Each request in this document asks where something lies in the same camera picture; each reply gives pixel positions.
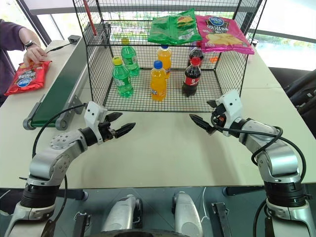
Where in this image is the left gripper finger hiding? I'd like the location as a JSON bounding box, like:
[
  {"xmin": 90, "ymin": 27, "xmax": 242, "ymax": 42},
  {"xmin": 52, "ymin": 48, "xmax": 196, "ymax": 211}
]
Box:
[
  {"xmin": 114, "ymin": 122, "xmax": 136, "ymax": 139},
  {"xmin": 104, "ymin": 112, "xmax": 123, "ymax": 122}
]

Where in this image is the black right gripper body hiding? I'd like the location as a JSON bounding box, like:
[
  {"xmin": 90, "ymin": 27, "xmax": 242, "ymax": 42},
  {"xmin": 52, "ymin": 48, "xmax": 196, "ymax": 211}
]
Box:
[{"xmin": 211, "ymin": 103, "xmax": 227, "ymax": 128}]

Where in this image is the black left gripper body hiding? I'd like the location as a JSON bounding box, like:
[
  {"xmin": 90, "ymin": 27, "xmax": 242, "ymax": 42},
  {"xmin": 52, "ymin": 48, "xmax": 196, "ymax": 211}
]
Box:
[{"xmin": 98, "ymin": 120, "xmax": 117, "ymax": 143}]

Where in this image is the red chips bag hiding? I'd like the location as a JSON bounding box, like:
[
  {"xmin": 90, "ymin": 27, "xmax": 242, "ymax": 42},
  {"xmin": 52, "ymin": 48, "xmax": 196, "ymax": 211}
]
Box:
[{"xmin": 3, "ymin": 60, "xmax": 53, "ymax": 97}]

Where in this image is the green conveyor belt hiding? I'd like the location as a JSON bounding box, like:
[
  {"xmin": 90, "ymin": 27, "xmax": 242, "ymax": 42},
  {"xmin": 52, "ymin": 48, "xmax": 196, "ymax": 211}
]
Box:
[{"xmin": 23, "ymin": 36, "xmax": 89, "ymax": 131}]

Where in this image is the person's bare hand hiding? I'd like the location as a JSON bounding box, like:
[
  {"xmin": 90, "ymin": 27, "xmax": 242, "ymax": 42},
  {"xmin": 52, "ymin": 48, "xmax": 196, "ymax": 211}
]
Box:
[{"xmin": 23, "ymin": 45, "xmax": 48, "ymax": 69}]

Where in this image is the cola bottle red cap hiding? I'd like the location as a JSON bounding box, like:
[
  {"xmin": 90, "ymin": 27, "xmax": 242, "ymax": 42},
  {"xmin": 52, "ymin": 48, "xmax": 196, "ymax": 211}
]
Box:
[
  {"xmin": 187, "ymin": 46, "xmax": 205, "ymax": 67},
  {"xmin": 181, "ymin": 56, "xmax": 202, "ymax": 97}
]

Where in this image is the green soda bottle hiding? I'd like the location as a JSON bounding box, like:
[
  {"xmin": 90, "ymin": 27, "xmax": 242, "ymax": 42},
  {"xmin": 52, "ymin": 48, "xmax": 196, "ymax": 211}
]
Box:
[
  {"xmin": 112, "ymin": 56, "xmax": 135, "ymax": 98},
  {"xmin": 120, "ymin": 45, "xmax": 141, "ymax": 78}
]

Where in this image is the orange soda bottle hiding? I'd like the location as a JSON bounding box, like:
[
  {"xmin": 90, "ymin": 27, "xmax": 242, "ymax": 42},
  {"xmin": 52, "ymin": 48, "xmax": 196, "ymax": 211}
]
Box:
[
  {"xmin": 157, "ymin": 45, "xmax": 173, "ymax": 79},
  {"xmin": 150, "ymin": 60, "xmax": 168, "ymax": 102}
]

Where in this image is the pink chips bag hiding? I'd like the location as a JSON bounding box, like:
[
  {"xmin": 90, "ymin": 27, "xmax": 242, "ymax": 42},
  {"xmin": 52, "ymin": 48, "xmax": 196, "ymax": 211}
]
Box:
[{"xmin": 195, "ymin": 14, "xmax": 255, "ymax": 55}]

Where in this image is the silver robot leg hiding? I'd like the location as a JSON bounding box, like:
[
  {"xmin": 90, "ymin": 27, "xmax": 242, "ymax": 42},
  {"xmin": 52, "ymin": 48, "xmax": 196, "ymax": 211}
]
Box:
[
  {"xmin": 100, "ymin": 194, "xmax": 144, "ymax": 233},
  {"xmin": 172, "ymin": 191, "xmax": 204, "ymax": 233}
]

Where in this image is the black chair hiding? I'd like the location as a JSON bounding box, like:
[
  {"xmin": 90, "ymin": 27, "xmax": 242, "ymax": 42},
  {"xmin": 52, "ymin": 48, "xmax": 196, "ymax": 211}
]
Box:
[{"xmin": 268, "ymin": 66, "xmax": 316, "ymax": 139}]

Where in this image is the green chips bag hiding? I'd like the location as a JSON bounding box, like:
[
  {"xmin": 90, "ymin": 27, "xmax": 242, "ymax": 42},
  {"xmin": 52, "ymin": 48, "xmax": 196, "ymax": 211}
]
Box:
[{"xmin": 147, "ymin": 7, "xmax": 203, "ymax": 45}]

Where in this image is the red rod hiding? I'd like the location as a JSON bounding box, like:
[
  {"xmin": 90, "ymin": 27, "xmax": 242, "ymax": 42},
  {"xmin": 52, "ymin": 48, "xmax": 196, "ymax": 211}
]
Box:
[{"xmin": 83, "ymin": 0, "xmax": 98, "ymax": 38}]

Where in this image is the black wire mesh shelf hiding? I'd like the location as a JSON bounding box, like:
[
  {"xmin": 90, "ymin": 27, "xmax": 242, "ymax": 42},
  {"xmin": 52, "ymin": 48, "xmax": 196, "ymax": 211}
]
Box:
[{"xmin": 72, "ymin": 0, "xmax": 268, "ymax": 113}]

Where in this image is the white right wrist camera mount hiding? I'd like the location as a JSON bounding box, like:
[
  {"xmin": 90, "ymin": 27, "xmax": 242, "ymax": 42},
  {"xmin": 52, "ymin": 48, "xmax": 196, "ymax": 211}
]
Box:
[{"xmin": 214, "ymin": 89, "xmax": 244, "ymax": 138}]

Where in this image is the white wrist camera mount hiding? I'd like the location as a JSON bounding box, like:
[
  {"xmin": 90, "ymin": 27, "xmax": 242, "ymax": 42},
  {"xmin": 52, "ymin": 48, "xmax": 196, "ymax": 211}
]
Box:
[
  {"xmin": 83, "ymin": 100, "xmax": 109, "ymax": 146},
  {"xmin": 214, "ymin": 89, "xmax": 244, "ymax": 138}
]

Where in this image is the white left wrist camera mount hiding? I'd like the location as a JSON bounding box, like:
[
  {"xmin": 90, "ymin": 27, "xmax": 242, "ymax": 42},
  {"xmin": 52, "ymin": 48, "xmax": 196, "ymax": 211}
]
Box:
[{"xmin": 83, "ymin": 100, "xmax": 109, "ymax": 146}]

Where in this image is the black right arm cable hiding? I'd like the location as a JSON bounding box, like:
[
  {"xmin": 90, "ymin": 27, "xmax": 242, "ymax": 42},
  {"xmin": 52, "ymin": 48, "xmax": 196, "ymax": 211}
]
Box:
[{"xmin": 212, "ymin": 123, "xmax": 308, "ymax": 188}]

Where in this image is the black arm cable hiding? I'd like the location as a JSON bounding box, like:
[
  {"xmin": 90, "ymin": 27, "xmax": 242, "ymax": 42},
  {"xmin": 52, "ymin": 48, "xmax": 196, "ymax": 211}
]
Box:
[
  {"xmin": 212, "ymin": 123, "xmax": 308, "ymax": 188},
  {"xmin": 31, "ymin": 103, "xmax": 86, "ymax": 237}
]

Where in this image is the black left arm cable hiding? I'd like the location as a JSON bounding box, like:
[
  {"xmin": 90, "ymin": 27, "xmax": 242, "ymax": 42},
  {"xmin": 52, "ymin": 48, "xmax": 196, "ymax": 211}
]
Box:
[{"xmin": 31, "ymin": 103, "xmax": 86, "ymax": 237}]

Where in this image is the thin white cable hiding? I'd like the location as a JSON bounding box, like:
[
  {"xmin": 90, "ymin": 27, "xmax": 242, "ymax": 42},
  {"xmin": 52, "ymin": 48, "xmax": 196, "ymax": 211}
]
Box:
[{"xmin": 201, "ymin": 187, "xmax": 209, "ymax": 223}]

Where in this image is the black table frame bar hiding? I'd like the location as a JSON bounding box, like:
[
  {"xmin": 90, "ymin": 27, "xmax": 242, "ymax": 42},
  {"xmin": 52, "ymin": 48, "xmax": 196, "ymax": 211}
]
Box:
[
  {"xmin": 226, "ymin": 186, "xmax": 266, "ymax": 197},
  {"xmin": 58, "ymin": 189, "xmax": 87, "ymax": 200}
]

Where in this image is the thin black power cable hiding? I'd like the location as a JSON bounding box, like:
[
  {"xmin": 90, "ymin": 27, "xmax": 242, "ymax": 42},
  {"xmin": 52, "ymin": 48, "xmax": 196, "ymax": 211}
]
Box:
[{"xmin": 44, "ymin": 43, "xmax": 72, "ymax": 55}]

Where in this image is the black metal bracket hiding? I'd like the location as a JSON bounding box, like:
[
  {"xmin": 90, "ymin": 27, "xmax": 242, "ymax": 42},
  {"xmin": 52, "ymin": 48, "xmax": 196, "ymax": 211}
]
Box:
[
  {"xmin": 73, "ymin": 211, "xmax": 91, "ymax": 237},
  {"xmin": 211, "ymin": 202, "xmax": 229, "ymax": 237}
]

